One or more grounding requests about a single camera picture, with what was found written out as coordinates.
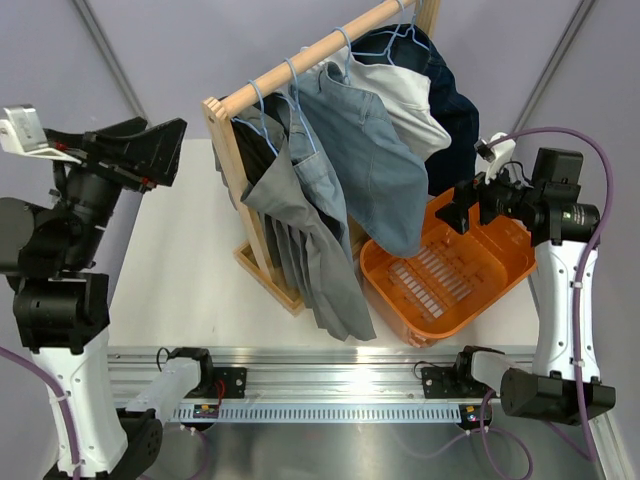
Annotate orange plastic basket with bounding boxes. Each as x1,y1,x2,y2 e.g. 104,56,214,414
360,189,536,348

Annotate white garment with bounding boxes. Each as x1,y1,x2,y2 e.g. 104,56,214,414
308,49,452,160

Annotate dark navy jeans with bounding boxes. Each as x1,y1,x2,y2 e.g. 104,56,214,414
351,23,481,198

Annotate blue hanger of white garment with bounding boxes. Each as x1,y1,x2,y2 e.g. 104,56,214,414
333,27,352,85

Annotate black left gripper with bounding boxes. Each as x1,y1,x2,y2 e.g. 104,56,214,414
42,115,186,267

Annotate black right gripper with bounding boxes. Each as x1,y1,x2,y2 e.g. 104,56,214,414
436,154,542,236

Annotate blue wire hanger with skirt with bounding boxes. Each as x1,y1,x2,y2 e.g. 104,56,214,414
231,80,279,156

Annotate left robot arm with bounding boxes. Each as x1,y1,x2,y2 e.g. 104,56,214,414
1,105,187,479

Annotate blue hanger of denim shirt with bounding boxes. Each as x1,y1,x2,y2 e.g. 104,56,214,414
284,58,318,153

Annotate light blue denim shirt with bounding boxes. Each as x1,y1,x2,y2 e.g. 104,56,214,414
273,92,361,299

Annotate light blue denim skirt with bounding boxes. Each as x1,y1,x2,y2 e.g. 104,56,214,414
297,62,428,258

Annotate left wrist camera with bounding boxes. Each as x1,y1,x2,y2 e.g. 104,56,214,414
1,104,81,164

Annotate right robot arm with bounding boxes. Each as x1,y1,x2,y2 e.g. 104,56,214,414
436,145,616,425

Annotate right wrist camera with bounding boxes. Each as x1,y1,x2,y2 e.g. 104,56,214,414
474,132,516,185

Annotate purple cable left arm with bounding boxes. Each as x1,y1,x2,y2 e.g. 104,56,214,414
0,345,82,476

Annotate grey pleated skirt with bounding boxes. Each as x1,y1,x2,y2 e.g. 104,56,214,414
232,93,376,341

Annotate blue hanger of jeans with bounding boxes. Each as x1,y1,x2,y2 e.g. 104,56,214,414
352,1,430,66

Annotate wooden clothes rack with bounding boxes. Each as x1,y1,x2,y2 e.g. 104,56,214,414
201,1,441,316

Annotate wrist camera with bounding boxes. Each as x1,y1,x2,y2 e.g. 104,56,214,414
1,104,81,164
474,132,516,185

